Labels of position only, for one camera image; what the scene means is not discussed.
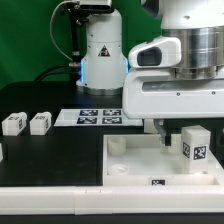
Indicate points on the white L-shaped obstacle fence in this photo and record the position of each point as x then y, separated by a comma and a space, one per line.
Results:
48, 176

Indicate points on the white block at left edge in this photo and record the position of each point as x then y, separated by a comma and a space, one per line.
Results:
1, 153

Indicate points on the white sheet with fiducial tags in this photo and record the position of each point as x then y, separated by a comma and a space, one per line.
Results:
94, 117

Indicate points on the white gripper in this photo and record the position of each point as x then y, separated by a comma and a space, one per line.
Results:
157, 94

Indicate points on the white square tabletop part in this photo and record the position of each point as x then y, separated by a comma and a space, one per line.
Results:
142, 160

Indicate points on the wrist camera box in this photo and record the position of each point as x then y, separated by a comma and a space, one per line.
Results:
162, 52

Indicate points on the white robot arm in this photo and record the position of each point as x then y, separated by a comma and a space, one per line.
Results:
180, 74

